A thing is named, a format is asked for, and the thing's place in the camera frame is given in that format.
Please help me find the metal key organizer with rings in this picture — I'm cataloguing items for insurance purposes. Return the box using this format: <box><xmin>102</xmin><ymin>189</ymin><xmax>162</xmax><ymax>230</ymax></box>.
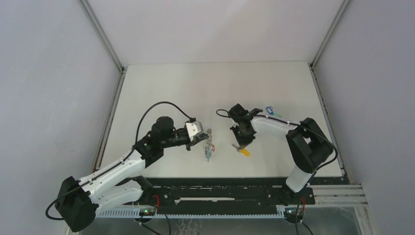
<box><xmin>205</xmin><ymin>129</ymin><xmax>214</xmax><ymax>162</ymax></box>

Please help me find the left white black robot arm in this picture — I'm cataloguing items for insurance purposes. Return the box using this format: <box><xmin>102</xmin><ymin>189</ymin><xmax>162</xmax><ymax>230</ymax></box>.
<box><xmin>53</xmin><ymin>117</ymin><xmax>208</xmax><ymax>232</ymax></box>

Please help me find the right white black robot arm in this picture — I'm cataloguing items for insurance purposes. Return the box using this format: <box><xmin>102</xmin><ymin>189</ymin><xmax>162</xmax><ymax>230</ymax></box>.
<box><xmin>229</xmin><ymin>110</ymin><xmax>338</xmax><ymax>204</ymax></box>

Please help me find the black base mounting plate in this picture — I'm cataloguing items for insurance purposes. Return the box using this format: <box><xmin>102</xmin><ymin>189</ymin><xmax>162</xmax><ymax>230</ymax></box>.
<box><xmin>147</xmin><ymin>177</ymin><xmax>316</xmax><ymax>215</ymax></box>

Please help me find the left green circuit board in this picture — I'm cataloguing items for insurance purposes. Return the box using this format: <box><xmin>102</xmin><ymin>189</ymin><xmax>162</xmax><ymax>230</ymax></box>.
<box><xmin>139</xmin><ymin>209</ymin><xmax>157</xmax><ymax>216</ymax></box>

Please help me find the green circuit board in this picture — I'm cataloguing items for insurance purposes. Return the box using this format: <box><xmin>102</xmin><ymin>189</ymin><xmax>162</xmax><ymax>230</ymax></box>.
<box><xmin>284</xmin><ymin>210</ymin><xmax>304</xmax><ymax>217</ymax></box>
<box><xmin>139</xmin><ymin>209</ymin><xmax>157</xmax><ymax>216</ymax></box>

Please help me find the right green circuit board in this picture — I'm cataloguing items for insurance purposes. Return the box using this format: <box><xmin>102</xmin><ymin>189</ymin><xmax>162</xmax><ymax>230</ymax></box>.
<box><xmin>284</xmin><ymin>210</ymin><xmax>304</xmax><ymax>217</ymax></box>

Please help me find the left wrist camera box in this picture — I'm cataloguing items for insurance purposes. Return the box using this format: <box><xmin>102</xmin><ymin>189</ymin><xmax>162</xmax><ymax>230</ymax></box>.
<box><xmin>185</xmin><ymin>120</ymin><xmax>204</xmax><ymax>141</ymax></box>

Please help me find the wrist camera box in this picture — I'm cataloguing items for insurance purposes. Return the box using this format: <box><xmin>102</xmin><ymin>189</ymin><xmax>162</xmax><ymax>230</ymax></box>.
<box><xmin>228</xmin><ymin>103</ymin><xmax>249</xmax><ymax>122</ymax></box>
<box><xmin>185</xmin><ymin>120</ymin><xmax>204</xmax><ymax>141</ymax></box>

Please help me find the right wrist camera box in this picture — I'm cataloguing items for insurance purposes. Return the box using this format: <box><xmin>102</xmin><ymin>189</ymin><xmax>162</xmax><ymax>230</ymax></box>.
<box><xmin>228</xmin><ymin>103</ymin><xmax>249</xmax><ymax>122</ymax></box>

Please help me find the left black camera cable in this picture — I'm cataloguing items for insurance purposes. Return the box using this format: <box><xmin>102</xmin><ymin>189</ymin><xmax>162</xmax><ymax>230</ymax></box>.
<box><xmin>45</xmin><ymin>101</ymin><xmax>197</xmax><ymax>221</ymax></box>

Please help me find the right aluminium frame post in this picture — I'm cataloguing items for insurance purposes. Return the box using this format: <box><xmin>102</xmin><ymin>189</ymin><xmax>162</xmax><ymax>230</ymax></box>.
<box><xmin>310</xmin><ymin>0</ymin><xmax>353</xmax><ymax>71</ymax></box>

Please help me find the aluminium frame post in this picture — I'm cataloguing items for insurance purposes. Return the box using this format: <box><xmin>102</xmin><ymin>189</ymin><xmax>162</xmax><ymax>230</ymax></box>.
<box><xmin>310</xmin><ymin>0</ymin><xmax>353</xmax><ymax>71</ymax></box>
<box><xmin>77</xmin><ymin>0</ymin><xmax>125</xmax><ymax>73</ymax></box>

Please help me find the left aluminium frame post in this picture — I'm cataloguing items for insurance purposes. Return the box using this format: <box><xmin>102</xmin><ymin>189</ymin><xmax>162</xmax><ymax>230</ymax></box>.
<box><xmin>77</xmin><ymin>0</ymin><xmax>125</xmax><ymax>73</ymax></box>

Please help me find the white slotted cable duct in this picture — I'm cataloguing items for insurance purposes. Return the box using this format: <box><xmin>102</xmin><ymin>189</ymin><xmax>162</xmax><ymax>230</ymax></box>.
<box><xmin>97</xmin><ymin>207</ymin><xmax>287</xmax><ymax>219</ymax></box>

